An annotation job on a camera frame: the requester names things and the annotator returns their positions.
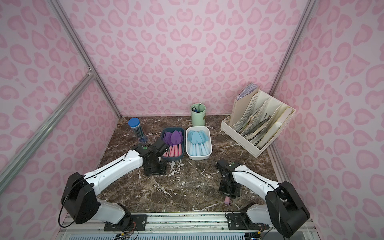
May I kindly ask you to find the dark teal storage box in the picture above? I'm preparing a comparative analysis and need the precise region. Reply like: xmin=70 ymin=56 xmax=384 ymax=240
xmin=161 ymin=127 xmax=186 ymax=162

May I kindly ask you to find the white storage box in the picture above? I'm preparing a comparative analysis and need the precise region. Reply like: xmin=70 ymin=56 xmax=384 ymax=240
xmin=186 ymin=126 xmax=213 ymax=160

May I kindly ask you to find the square purple shovel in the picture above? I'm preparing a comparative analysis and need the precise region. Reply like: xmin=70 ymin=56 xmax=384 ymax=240
xmin=169 ymin=146 xmax=175 ymax=158

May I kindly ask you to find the round purple shovel pink handle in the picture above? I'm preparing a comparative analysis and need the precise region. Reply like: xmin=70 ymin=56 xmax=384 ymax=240
xmin=163 ymin=132 xmax=172 ymax=158

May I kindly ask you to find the pointed purple shovel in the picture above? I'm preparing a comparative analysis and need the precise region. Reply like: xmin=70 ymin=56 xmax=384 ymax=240
xmin=171 ymin=131 xmax=180 ymax=157

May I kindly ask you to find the blue shovel angled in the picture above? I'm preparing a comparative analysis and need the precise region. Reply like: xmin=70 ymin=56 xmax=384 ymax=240
xmin=192 ymin=131 xmax=203 ymax=157

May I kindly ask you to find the blue shovel vertical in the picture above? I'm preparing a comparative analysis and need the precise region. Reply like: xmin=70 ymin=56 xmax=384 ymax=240
xmin=200 ymin=131 xmax=211 ymax=155

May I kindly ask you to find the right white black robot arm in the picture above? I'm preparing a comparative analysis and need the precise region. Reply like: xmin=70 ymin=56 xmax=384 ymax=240
xmin=216 ymin=159 xmax=311 ymax=239

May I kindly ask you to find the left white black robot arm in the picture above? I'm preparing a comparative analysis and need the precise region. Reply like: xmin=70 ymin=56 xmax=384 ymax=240
xmin=61 ymin=139 xmax=169 ymax=230

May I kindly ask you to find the blue lid pen tube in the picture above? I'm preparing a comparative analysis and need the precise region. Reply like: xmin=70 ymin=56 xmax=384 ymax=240
xmin=128 ymin=118 xmax=148 ymax=144

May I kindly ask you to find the green pen cup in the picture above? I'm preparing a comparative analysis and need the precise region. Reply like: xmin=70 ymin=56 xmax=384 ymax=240
xmin=190 ymin=103 xmax=206 ymax=126

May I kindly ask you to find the white file organizer rack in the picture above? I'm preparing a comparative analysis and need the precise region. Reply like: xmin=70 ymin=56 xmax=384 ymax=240
xmin=221 ymin=89 xmax=296 ymax=157

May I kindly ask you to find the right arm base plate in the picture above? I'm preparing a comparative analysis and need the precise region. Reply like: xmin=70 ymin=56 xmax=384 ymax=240
xmin=225 ymin=212 xmax=270 ymax=232

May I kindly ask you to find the aluminium frame rail front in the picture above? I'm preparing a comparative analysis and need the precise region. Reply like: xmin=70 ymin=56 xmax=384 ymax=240
xmin=56 ymin=211 xmax=319 ymax=240

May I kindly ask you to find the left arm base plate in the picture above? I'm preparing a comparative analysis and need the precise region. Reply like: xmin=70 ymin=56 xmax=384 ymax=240
xmin=104 ymin=214 xmax=148 ymax=232

